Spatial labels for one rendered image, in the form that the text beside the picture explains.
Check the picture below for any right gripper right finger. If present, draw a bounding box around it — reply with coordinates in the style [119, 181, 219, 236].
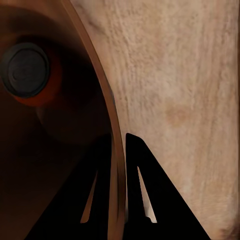
[125, 133, 211, 240]

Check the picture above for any trash can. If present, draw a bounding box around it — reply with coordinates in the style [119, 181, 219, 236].
[0, 0, 126, 240]

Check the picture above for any can of soda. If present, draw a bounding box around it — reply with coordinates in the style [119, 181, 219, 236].
[0, 41, 94, 110]

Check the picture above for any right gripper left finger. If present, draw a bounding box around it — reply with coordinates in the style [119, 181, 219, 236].
[24, 133, 112, 240]

